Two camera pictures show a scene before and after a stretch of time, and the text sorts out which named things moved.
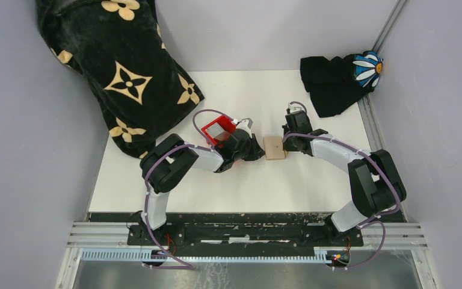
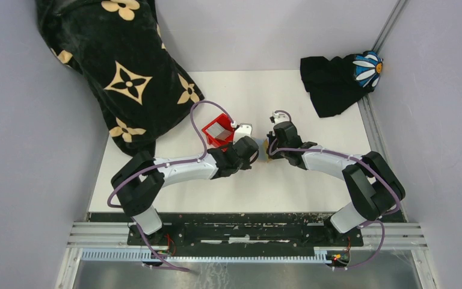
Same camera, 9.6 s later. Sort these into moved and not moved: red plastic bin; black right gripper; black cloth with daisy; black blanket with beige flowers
Moved: black right gripper
Not moved: red plastic bin; black cloth with daisy; black blanket with beige flowers
